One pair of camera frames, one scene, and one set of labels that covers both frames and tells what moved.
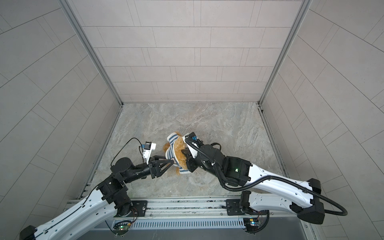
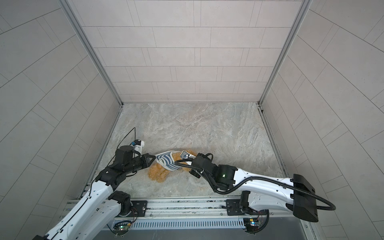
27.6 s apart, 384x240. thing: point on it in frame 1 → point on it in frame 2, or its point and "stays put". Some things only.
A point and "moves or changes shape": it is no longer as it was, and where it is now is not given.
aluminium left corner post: (85, 39) stays put
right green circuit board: (251, 224) stays put
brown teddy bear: (179, 144) moves or changes shape
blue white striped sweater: (169, 152) moves or changes shape
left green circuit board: (121, 227) stays put
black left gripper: (155, 167) → (146, 162)
